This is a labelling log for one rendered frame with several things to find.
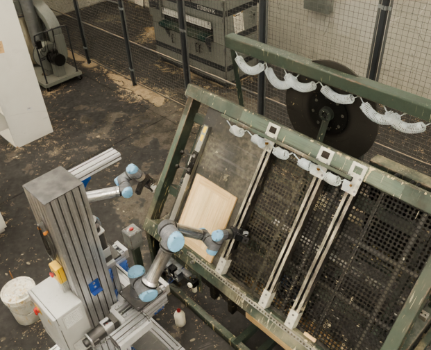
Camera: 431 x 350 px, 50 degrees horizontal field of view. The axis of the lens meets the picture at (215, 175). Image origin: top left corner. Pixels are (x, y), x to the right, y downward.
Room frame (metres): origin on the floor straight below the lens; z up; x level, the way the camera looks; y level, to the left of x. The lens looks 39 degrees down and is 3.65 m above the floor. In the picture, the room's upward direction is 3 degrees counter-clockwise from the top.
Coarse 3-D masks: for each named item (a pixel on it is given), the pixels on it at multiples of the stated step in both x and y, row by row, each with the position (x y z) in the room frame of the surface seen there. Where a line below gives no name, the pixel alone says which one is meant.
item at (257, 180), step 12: (276, 132) 2.62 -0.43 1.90; (264, 144) 2.56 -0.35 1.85; (276, 144) 2.63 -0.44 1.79; (264, 156) 2.60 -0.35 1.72; (264, 168) 2.55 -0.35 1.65; (252, 180) 2.54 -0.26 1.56; (252, 192) 2.49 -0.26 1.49; (252, 204) 2.46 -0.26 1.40; (240, 216) 2.44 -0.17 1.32; (228, 240) 2.36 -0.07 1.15; (228, 252) 2.31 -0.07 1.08; (228, 264) 2.29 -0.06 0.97
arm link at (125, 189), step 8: (120, 184) 2.53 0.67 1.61; (128, 184) 2.51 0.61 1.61; (88, 192) 2.41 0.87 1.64; (96, 192) 2.42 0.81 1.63; (104, 192) 2.42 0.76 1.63; (112, 192) 2.43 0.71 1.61; (120, 192) 2.44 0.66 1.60; (128, 192) 2.44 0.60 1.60; (88, 200) 2.37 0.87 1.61; (96, 200) 2.39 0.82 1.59
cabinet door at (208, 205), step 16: (192, 192) 2.82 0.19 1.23; (208, 192) 2.74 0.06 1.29; (224, 192) 2.66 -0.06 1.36; (192, 208) 2.74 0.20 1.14; (208, 208) 2.66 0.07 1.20; (224, 208) 2.59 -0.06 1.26; (192, 224) 2.66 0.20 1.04; (208, 224) 2.58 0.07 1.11; (224, 224) 2.50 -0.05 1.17; (192, 240) 2.58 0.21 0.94; (208, 256) 2.42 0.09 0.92
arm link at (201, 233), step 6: (162, 222) 2.12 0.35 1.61; (168, 222) 2.11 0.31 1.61; (174, 222) 2.17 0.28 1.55; (180, 228) 2.17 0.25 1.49; (186, 228) 2.20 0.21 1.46; (192, 228) 2.23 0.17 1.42; (198, 228) 2.28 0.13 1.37; (204, 228) 2.32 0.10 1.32; (186, 234) 2.18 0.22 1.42; (192, 234) 2.20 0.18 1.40; (198, 234) 2.23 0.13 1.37; (204, 234) 2.26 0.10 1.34
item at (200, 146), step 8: (208, 128) 3.06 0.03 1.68; (200, 136) 3.05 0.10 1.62; (200, 144) 3.01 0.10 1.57; (200, 152) 2.99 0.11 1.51; (192, 176) 2.92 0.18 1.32; (184, 184) 2.89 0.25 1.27; (184, 192) 2.85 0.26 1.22; (176, 200) 2.85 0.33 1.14; (184, 200) 2.84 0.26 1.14; (176, 208) 2.81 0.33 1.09; (176, 216) 2.78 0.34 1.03
